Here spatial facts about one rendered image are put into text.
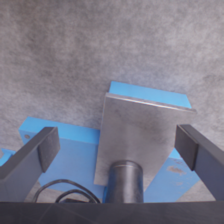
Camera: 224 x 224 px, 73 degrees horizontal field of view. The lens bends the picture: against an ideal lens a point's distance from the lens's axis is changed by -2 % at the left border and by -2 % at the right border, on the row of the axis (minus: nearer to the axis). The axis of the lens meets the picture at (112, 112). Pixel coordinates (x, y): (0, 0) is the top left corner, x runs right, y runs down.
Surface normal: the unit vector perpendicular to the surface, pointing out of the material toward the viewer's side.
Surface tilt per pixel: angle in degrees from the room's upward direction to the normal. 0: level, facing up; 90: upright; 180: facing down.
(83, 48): 0
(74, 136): 90
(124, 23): 0
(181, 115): 0
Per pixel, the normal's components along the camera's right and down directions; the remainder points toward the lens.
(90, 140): 0.14, -0.74
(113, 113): -0.12, 0.65
